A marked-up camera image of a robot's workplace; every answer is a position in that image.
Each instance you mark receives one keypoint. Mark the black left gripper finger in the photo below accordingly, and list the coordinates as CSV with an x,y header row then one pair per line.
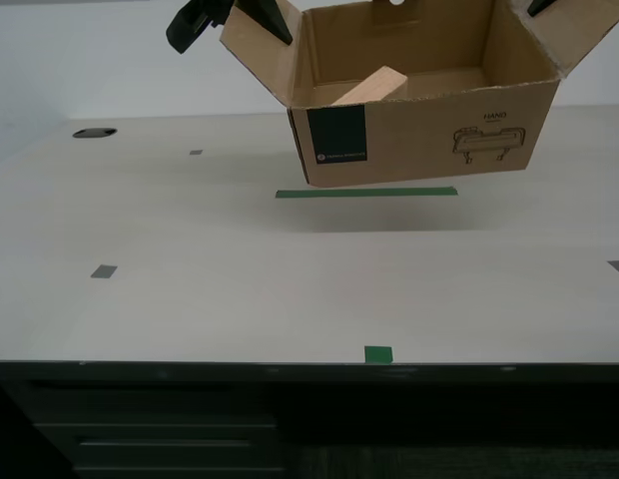
x,y
269,20
189,30

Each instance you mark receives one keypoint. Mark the green tape square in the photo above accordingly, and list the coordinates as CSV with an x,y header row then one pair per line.
x,y
378,354

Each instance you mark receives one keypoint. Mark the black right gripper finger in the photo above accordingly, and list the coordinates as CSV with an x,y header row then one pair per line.
x,y
539,6

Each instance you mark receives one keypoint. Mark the black table grommet hole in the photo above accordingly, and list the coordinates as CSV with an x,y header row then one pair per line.
x,y
94,133

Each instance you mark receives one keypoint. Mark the dark drawer cabinet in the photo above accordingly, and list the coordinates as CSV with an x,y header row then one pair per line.
x,y
140,444

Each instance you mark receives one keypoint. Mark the green tape strip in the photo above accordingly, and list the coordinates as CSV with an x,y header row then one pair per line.
x,y
364,193

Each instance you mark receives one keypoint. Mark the light wooden block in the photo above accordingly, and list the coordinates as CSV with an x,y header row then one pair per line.
x,y
374,87

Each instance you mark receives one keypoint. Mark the brown cardboard box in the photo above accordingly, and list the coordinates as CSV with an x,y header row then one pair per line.
x,y
424,140

